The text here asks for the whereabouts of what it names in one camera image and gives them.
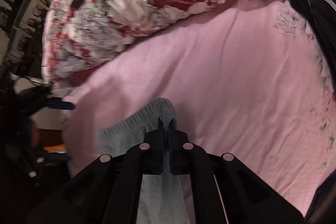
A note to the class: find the grey pants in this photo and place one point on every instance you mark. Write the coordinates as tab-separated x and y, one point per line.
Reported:
160	195

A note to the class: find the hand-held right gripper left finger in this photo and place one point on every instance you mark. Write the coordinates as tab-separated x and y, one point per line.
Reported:
155	150

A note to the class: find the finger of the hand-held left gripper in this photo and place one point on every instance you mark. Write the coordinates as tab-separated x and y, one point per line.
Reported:
42	161
61	105

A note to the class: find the pink floral bed sheet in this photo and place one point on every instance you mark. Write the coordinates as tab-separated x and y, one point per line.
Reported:
223	87

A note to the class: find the red floral quilt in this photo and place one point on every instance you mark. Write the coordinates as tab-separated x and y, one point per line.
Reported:
147	3

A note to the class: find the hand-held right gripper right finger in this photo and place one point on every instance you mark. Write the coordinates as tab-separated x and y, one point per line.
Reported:
178	150

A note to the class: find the black white-striped folded pants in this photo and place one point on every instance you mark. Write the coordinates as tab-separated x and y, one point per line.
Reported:
323	16

